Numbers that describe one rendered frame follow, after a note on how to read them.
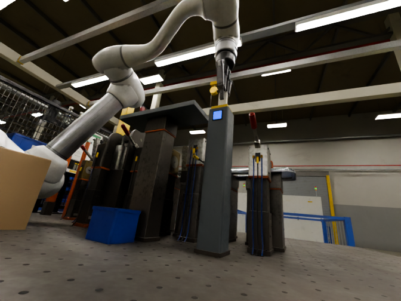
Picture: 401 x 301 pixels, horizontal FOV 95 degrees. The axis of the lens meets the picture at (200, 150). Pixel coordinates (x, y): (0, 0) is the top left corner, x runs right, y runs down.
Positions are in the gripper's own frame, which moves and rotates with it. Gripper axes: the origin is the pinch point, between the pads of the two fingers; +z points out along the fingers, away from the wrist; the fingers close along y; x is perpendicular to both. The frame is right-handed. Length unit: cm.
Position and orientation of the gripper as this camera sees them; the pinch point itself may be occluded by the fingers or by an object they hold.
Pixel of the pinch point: (222, 101)
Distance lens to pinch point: 69.2
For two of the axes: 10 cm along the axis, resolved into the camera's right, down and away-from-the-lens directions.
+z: -0.9, 9.4, -3.4
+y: 4.4, 3.4, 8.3
